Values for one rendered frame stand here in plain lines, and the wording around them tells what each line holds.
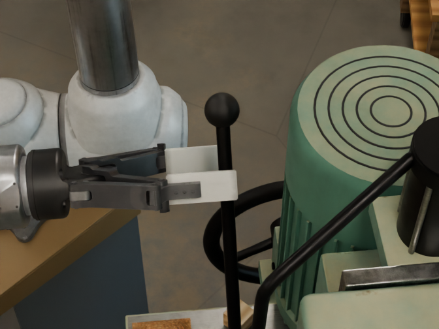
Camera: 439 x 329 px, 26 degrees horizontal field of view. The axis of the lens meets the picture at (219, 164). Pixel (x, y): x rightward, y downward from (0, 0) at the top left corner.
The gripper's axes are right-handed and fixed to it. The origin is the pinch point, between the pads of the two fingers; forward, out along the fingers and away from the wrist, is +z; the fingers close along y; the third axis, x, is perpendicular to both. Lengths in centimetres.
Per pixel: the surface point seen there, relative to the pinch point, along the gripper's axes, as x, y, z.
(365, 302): -3.3, 33.7, 8.2
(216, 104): 8.3, 7.7, -0.4
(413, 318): -4.4, 34.9, 11.4
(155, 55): -5, -200, -8
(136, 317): -28.1, -33.0, -12.0
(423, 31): -2, -178, 71
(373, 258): -4.6, 19.6, 11.9
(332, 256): -4.2, 19.2, 8.4
